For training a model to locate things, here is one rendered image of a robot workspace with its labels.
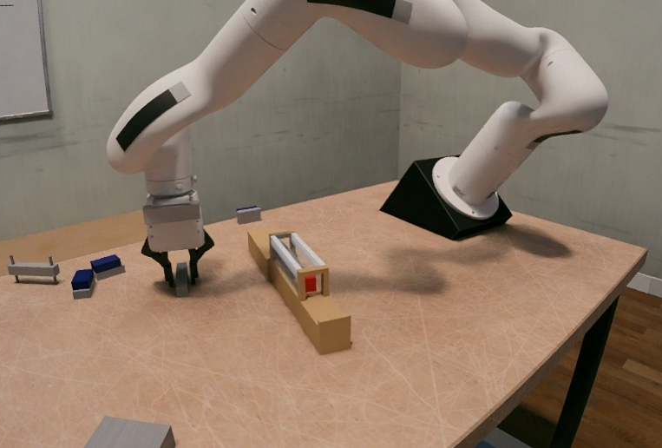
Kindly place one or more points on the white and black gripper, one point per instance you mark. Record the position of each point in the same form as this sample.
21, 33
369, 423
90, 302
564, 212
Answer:
178, 235

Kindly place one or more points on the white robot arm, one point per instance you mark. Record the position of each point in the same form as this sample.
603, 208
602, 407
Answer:
153, 134

